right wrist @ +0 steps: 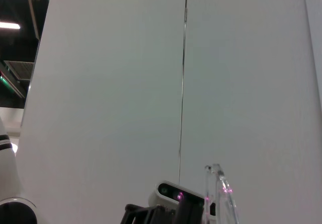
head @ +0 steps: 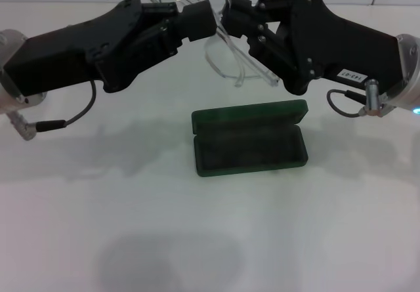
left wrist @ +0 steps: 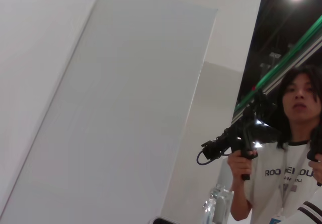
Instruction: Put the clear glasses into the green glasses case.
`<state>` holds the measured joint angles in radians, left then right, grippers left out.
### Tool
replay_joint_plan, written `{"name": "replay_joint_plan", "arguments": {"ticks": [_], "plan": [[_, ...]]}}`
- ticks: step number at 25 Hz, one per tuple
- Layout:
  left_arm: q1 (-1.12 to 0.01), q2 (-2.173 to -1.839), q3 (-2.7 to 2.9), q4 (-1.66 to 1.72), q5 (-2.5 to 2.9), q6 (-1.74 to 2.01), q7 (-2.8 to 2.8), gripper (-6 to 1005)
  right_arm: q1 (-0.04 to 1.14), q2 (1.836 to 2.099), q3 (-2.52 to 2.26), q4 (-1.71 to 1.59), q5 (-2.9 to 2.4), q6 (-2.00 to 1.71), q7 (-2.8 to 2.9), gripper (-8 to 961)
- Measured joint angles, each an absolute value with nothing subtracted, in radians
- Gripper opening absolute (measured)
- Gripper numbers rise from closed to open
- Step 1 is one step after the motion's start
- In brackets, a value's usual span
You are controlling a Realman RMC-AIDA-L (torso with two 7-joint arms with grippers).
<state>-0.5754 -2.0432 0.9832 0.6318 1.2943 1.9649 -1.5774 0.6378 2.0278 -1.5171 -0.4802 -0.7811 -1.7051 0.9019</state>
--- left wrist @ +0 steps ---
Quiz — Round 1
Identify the operator right hand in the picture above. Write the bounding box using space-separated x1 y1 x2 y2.
226 150 259 178

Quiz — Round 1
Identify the operator left hand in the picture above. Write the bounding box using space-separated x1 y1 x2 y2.
307 153 322 184

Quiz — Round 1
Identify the black handheld teleoperation controller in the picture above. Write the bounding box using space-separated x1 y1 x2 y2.
200 107 260 181
306 127 322 187

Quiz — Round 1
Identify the operator right forearm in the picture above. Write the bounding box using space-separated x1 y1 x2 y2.
230 173 254 222

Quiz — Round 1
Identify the operator in white t-shirt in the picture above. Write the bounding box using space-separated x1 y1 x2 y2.
231 65 322 224

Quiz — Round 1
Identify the green ceiling beam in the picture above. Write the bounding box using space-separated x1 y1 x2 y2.
233 17 322 114

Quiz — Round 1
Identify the black controller cable loop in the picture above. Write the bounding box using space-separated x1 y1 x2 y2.
196 150 231 166

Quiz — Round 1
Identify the shiny chrome head mount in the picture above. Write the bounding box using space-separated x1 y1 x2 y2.
203 183 233 224

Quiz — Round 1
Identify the ID badge with lanyard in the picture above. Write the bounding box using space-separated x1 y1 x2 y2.
270 144 311 224

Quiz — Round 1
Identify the white robot head camera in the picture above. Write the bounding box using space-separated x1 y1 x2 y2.
150 215 184 224

